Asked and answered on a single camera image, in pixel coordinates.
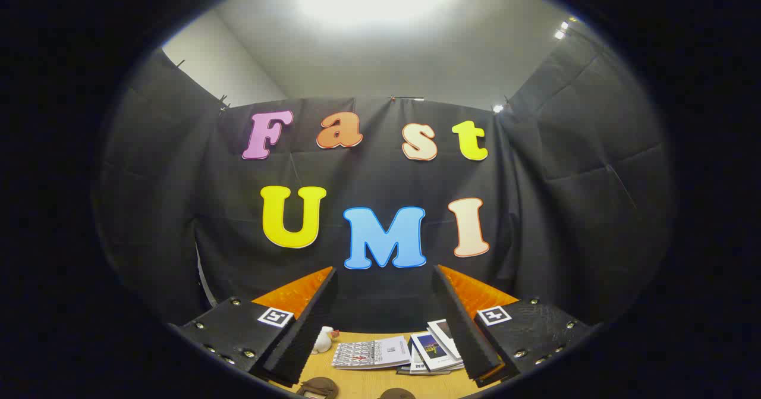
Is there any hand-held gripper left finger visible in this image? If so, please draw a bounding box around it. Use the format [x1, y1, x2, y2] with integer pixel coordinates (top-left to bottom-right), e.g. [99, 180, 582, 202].
[169, 266, 338, 388]

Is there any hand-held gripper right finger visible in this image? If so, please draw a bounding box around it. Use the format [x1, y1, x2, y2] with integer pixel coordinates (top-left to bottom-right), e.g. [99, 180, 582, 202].
[432, 264, 598, 388]

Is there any white duck plush toy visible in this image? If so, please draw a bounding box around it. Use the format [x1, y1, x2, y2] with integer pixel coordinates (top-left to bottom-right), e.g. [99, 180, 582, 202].
[311, 326, 341, 355]

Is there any white book with black lettering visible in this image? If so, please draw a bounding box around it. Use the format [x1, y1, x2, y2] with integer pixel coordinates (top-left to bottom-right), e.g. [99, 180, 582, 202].
[408, 343, 430, 375]

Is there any dark covered book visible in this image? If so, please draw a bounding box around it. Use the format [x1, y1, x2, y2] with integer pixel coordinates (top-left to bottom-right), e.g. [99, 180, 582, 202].
[397, 363, 452, 377]

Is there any white book with blue picture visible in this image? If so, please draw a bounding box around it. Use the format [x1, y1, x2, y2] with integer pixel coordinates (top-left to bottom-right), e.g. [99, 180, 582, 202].
[410, 330, 466, 372]

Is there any grey patterned white book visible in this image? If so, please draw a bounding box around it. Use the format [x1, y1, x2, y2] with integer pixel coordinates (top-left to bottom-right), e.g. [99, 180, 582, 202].
[331, 335, 412, 370]

